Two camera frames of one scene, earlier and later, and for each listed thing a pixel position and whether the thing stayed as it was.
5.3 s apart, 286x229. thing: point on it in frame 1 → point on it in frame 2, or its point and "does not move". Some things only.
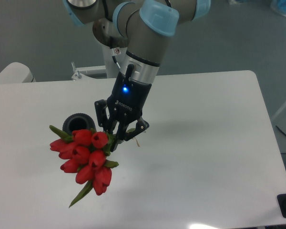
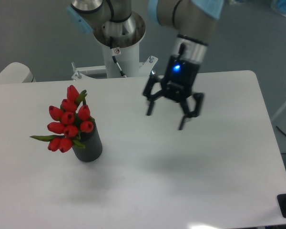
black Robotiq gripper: [125, 106] → [178, 83]
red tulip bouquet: [86, 151] → [72, 118]
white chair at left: [15, 73] does not move
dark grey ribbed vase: [77, 121] → [92, 143]
